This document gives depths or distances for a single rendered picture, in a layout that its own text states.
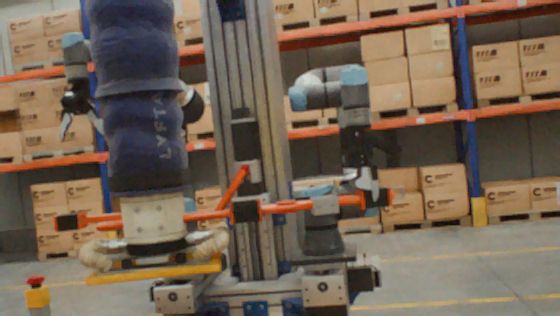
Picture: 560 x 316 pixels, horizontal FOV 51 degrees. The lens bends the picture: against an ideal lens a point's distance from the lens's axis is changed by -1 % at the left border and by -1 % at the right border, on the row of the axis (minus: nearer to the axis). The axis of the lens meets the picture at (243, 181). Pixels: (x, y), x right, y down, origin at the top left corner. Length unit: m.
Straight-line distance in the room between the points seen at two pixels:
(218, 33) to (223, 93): 0.22
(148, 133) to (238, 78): 0.77
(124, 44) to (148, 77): 0.10
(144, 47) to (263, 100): 0.78
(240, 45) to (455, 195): 6.80
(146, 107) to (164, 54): 0.14
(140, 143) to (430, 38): 7.48
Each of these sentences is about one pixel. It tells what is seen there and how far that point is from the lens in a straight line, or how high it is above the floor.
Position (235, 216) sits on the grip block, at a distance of 1.59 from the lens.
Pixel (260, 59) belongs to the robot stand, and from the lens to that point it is 2.23.
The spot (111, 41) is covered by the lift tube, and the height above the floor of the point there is 1.73.
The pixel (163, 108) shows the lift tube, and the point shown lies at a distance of 1.56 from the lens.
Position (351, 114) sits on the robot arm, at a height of 1.48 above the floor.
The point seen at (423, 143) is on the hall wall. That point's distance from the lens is 10.00.
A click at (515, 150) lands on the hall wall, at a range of 10.25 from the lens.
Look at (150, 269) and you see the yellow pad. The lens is 1.53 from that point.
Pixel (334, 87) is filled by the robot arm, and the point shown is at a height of 1.57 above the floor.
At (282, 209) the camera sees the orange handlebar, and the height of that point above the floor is 1.25.
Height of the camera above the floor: 1.43
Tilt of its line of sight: 3 degrees down
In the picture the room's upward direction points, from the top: 6 degrees counter-clockwise
